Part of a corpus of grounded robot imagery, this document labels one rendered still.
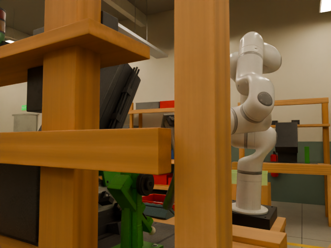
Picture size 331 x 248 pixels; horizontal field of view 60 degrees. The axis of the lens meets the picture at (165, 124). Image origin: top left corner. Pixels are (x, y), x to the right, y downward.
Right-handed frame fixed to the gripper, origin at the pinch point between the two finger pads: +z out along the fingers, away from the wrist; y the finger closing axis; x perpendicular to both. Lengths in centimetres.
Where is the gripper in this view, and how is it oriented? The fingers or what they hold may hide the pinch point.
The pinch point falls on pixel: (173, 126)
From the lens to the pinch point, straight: 81.3
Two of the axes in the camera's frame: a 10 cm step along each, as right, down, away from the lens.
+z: -9.4, 0.8, -3.4
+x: 3.1, 6.4, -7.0
